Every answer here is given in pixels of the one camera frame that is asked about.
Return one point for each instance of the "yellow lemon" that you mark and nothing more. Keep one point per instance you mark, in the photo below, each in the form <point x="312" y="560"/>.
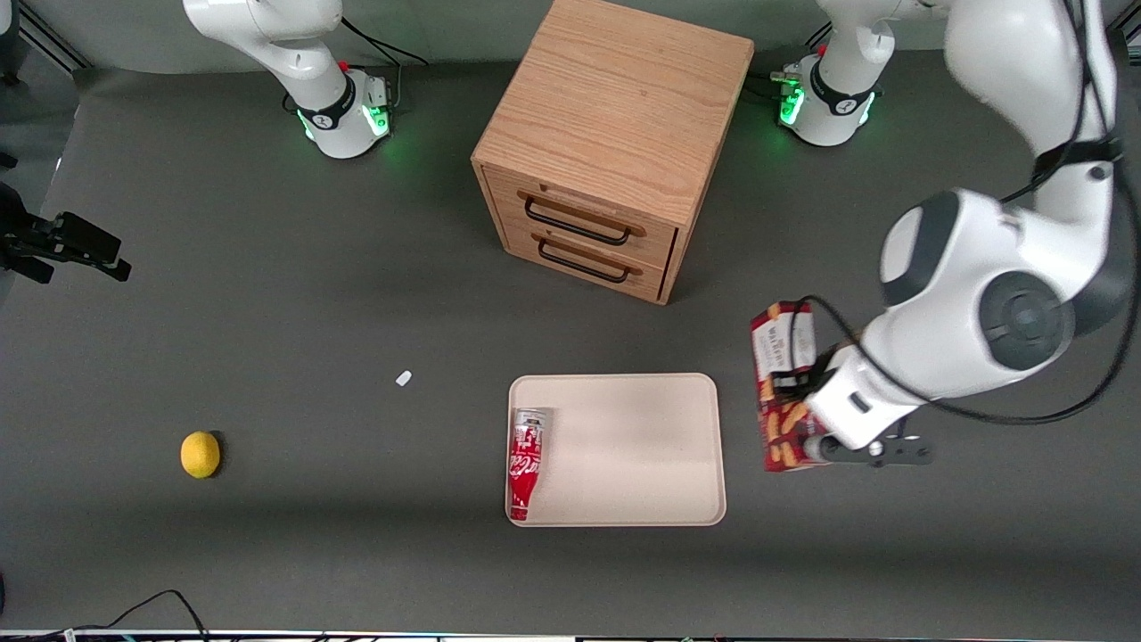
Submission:
<point x="200" y="455"/>

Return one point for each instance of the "cream plastic tray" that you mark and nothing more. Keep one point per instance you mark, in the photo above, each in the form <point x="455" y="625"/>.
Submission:
<point x="624" y="446"/>

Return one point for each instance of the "red cola bottle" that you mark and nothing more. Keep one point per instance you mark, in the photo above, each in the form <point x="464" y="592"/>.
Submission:
<point x="526" y="459"/>

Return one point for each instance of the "red plaid cookie box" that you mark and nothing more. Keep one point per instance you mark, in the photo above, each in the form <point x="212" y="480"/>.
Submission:
<point x="780" y="343"/>

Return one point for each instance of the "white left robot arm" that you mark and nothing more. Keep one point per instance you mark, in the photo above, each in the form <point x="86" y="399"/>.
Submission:
<point x="980" y="294"/>

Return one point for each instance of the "wooden drawer cabinet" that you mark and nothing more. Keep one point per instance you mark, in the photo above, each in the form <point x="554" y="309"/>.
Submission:
<point x="615" y="98"/>

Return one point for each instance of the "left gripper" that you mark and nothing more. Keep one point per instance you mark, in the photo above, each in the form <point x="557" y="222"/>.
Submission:
<point x="817" y="371"/>

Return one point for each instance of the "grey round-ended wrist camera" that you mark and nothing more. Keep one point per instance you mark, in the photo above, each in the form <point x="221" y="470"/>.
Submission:
<point x="878" y="451"/>

